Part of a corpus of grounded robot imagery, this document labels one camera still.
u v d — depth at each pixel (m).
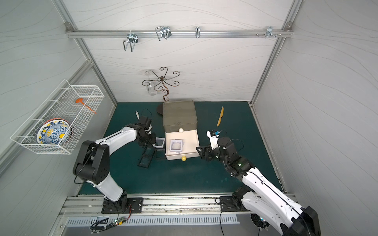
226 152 0.56
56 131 0.62
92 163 0.47
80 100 0.78
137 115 1.12
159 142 0.95
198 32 0.78
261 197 0.48
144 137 0.74
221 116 1.11
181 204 0.75
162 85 0.94
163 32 0.76
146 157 0.91
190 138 0.89
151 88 1.01
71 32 0.77
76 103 0.77
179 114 0.86
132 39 0.78
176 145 0.87
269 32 0.76
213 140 0.68
